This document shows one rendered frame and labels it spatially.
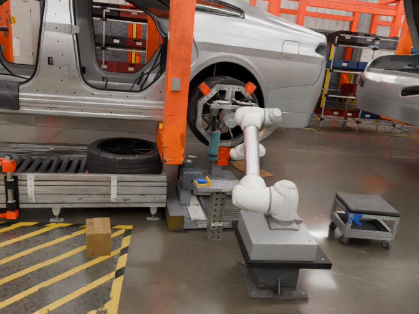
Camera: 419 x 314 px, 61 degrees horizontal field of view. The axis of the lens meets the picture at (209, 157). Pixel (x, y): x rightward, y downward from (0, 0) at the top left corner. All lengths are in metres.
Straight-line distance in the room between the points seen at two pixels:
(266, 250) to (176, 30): 1.59
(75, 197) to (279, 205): 1.60
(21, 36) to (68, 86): 4.21
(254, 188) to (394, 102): 3.13
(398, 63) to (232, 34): 3.65
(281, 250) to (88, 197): 1.58
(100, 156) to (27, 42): 4.57
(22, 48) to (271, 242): 6.13
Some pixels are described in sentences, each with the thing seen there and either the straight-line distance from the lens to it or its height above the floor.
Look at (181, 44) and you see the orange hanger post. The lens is 2.65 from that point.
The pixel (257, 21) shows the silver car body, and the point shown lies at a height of 1.67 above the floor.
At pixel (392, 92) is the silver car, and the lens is 5.00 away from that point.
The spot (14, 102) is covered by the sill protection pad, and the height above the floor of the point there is 0.84.
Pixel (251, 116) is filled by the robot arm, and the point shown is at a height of 1.00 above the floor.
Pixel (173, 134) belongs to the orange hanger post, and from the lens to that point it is 2.73.
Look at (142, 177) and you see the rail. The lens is 2.90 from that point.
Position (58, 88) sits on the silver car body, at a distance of 3.24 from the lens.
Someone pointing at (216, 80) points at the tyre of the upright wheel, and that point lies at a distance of 3.19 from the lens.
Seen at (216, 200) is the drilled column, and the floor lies 0.33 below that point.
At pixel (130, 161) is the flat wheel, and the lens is 2.97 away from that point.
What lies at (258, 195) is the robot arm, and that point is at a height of 0.62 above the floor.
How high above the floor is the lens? 1.42
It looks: 17 degrees down
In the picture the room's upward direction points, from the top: 6 degrees clockwise
